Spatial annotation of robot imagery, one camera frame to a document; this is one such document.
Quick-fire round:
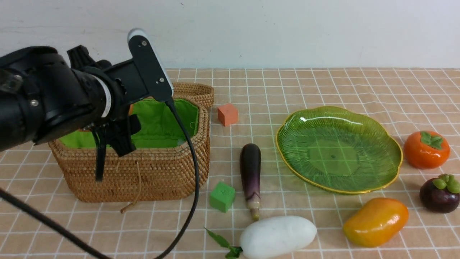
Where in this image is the green glass leaf plate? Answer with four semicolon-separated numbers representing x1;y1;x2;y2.
276;106;404;195

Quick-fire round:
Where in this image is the purple toy eggplant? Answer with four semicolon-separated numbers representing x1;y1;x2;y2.
239;143;261;221

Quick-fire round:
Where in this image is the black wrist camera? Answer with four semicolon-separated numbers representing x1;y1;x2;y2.
128;28;174;102

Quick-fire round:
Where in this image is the yellow orange toy mango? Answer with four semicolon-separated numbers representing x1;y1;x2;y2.
343;197;409;248

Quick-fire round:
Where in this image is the orange foam cube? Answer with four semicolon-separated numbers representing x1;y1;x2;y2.
217;103;239;126

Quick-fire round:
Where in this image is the woven wicker basket lid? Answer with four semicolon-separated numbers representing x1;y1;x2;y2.
172;82;214;108

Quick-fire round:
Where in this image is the green foam cube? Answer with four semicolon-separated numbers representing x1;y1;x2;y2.
209;182;235;213

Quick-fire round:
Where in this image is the dark purple toy mangosteen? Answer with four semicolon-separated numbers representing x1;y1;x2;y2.
419;174;460;214

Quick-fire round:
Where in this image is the checkered beige tablecloth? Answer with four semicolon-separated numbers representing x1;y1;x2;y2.
0;68;460;259

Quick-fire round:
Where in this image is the white toy radish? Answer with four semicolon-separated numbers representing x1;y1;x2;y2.
206;216;317;259

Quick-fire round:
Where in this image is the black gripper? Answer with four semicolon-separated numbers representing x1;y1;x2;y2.
67;45;149;182

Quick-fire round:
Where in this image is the black camera cable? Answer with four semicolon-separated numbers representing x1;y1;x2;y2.
0;99;200;259

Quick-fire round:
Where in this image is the green fabric basket lining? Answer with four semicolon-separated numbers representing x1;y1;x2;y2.
60;99;200;149

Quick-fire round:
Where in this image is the orange toy persimmon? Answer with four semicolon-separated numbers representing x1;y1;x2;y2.
403;131;451;169

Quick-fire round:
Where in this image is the woven wicker basket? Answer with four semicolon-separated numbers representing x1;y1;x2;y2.
49;94;211;203

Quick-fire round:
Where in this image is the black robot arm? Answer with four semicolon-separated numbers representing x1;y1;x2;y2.
0;46;142;181

